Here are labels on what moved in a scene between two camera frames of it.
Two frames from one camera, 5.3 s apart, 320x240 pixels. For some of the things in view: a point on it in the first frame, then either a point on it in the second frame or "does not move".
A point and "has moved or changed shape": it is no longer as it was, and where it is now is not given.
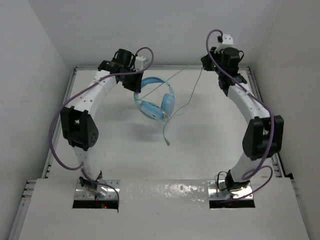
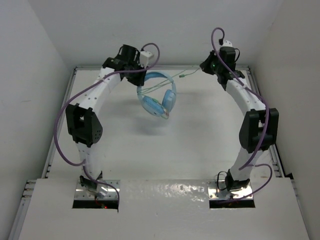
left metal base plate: [83, 193] does not move
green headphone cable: [185, 104] to [181, 75]
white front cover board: [163, 209] does not move
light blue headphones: [149, 110] has moved or changed shape
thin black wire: [217, 183] does not move
